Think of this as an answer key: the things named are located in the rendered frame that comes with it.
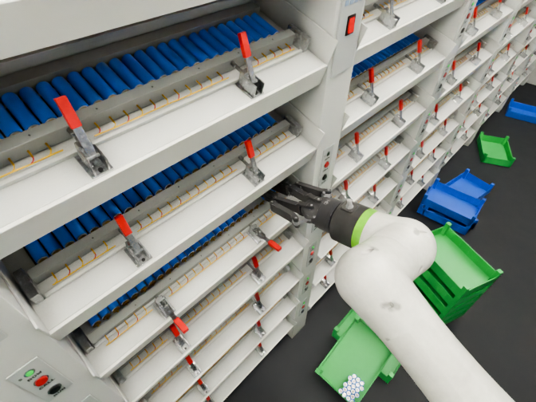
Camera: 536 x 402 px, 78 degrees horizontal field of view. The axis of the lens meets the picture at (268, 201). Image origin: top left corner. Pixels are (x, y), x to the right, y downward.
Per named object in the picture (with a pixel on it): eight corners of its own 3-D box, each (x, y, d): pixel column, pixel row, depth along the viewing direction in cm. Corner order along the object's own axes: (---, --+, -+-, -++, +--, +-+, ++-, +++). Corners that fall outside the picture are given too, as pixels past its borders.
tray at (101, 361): (305, 213, 94) (316, 195, 87) (104, 380, 64) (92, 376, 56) (257, 166, 99) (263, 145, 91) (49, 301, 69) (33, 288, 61)
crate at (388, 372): (410, 349, 153) (415, 342, 148) (387, 384, 143) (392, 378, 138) (355, 307, 168) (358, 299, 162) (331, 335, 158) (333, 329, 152)
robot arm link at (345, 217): (351, 261, 68) (374, 235, 73) (350, 218, 61) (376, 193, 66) (327, 249, 72) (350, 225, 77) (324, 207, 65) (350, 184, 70)
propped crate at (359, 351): (355, 407, 137) (354, 409, 130) (317, 371, 147) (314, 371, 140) (396, 348, 143) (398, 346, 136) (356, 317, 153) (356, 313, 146)
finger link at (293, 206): (317, 217, 76) (313, 220, 75) (276, 205, 82) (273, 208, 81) (315, 203, 73) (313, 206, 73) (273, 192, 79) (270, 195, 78)
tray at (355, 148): (419, 117, 129) (443, 89, 118) (325, 196, 99) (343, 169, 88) (380, 85, 134) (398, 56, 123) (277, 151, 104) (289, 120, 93)
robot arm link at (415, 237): (437, 271, 65) (453, 222, 60) (410, 302, 57) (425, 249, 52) (372, 242, 73) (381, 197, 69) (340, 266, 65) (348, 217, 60)
